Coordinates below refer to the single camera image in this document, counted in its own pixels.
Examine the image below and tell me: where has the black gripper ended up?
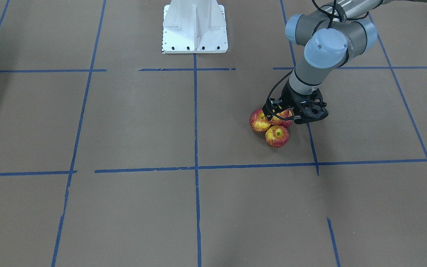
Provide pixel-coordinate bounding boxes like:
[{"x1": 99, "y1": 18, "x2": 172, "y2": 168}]
[{"x1": 262, "y1": 82, "x2": 319, "y2": 123}]

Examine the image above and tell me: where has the lone red yellow apple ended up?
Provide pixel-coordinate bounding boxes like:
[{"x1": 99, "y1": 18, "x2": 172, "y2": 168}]
[{"x1": 269, "y1": 109, "x2": 293, "y2": 129}]

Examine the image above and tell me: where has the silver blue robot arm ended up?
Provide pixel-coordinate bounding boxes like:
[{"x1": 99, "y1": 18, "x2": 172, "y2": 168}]
[{"x1": 262, "y1": 0, "x2": 389, "y2": 125}]

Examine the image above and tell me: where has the red yellow apple front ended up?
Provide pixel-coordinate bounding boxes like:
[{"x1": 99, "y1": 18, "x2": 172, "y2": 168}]
[{"x1": 265, "y1": 125, "x2": 289, "y2": 148}]

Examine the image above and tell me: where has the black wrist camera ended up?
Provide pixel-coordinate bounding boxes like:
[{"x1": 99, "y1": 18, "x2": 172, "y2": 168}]
[{"x1": 293, "y1": 89, "x2": 329, "y2": 125}]

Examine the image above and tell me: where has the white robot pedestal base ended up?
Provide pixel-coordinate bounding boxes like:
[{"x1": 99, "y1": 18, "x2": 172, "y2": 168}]
[{"x1": 162, "y1": 0, "x2": 229, "y2": 54}]

